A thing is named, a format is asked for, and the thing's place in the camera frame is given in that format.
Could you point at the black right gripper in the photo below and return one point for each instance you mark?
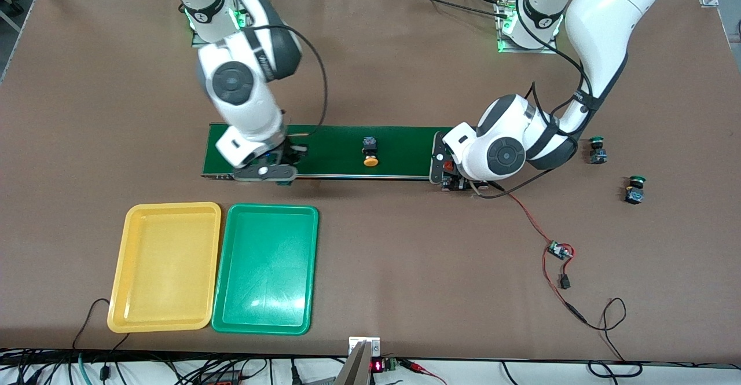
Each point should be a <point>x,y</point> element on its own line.
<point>288,154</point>

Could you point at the yellow mushroom push button switch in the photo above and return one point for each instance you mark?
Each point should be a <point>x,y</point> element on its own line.
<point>369,143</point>

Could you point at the orange cylinder with 4680 print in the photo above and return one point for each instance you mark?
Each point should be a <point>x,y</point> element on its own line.
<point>447,157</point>

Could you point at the green mushroom push button switch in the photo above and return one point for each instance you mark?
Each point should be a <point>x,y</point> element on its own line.
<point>598,154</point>
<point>634,194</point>

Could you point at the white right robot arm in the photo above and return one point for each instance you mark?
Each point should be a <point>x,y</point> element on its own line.
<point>237,84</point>

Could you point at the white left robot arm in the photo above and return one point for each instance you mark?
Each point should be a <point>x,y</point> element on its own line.
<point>503,153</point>

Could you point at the green conveyor belt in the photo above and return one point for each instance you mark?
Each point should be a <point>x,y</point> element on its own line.
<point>336,150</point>

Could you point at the brown tape piece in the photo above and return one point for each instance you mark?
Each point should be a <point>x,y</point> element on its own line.
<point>316,183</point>

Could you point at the green plastic tray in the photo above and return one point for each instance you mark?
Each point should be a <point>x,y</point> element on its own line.
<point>266,269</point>

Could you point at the yellow plastic tray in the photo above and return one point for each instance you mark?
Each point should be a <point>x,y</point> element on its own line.
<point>165,269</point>

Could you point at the red digit display module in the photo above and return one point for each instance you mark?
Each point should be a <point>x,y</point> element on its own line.
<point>377,366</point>

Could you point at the small green circuit board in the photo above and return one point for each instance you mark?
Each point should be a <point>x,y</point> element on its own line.
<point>558,250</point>

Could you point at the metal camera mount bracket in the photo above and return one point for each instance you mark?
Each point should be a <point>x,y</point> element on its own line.
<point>359,367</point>

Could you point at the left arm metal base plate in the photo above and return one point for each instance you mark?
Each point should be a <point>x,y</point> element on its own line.
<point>529,50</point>

